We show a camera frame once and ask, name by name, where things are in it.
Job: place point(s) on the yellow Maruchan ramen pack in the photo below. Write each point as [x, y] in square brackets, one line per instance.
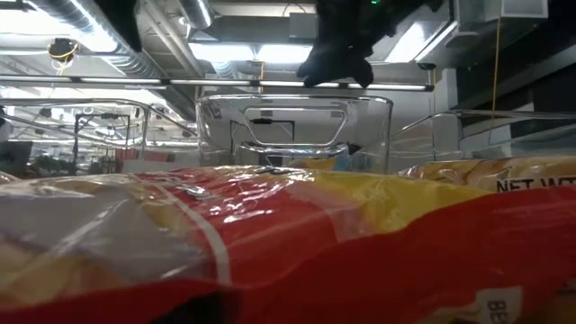
[472, 173]

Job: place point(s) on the clear plastic bin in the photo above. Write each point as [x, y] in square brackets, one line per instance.
[146, 130]
[294, 148]
[432, 135]

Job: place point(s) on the silver ventilation duct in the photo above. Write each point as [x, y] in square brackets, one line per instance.
[126, 63]

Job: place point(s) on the red Maruchan ramen pack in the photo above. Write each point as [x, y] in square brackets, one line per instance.
[288, 225]

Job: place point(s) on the grey ceiling air unit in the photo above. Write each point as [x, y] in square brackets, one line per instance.
[477, 18]

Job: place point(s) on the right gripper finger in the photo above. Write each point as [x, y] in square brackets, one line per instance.
[311, 74]
[363, 74]

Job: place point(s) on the long light strip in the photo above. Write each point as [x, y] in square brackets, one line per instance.
[216, 83]

